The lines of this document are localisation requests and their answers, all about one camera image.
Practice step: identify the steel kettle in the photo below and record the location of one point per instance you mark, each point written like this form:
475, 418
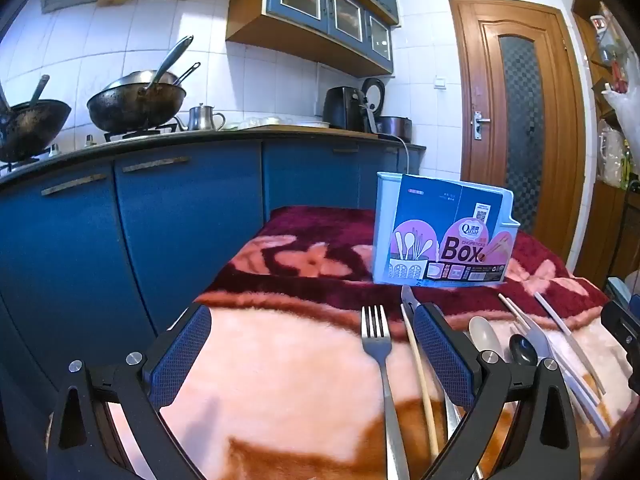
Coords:
200, 117

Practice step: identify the wooden shelf unit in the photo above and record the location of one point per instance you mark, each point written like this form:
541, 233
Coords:
600, 220

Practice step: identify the steel table knife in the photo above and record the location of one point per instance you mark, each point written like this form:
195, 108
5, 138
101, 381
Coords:
407, 297

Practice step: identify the light blue utensil holder box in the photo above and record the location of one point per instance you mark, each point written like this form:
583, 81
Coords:
445, 220

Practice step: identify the red and pink floral blanket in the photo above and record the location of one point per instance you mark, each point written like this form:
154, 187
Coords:
280, 360

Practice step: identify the steel pan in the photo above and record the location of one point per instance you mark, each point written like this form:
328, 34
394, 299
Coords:
130, 79

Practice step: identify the beige wooden chopstick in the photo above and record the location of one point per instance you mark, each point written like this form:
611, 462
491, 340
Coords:
512, 312
429, 420

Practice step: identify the steel ladle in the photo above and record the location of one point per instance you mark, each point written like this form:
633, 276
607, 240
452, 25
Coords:
172, 57

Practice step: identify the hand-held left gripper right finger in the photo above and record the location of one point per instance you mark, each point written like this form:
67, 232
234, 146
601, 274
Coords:
442, 355

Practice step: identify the gas stove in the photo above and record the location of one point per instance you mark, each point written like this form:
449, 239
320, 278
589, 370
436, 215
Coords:
135, 134

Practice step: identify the white light switch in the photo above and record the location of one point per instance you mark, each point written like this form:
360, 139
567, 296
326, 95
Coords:
440, 83

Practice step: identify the light blue plastic box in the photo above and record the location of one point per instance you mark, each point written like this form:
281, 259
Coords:
619, 290

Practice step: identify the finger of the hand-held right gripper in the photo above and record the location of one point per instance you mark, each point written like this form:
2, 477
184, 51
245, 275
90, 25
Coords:
622, 322

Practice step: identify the black air fryer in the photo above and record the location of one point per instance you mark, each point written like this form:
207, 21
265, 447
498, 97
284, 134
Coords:
342, 107

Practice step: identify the black spoon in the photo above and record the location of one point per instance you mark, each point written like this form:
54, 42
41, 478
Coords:
522, 350

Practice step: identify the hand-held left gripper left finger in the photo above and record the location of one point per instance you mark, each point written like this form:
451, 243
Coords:
182, 355

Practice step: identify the small black wok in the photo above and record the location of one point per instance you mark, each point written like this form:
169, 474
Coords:
30, 125

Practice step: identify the blue upper wall cabinet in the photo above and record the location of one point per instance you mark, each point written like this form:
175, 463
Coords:
320, 5

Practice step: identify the wooden door with glass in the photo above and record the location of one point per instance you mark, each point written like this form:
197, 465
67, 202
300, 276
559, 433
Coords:
475, 60

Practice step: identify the white plastic bag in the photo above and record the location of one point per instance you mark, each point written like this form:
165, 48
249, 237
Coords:
625, 107

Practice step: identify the blue lower kitchen cabinets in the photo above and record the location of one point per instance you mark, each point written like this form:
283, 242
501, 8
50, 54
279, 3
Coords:
150, 230

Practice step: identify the large black wok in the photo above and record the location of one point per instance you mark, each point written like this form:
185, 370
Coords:
135, 107

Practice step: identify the steel fork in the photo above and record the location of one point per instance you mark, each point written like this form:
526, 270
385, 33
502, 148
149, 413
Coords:
375, 332

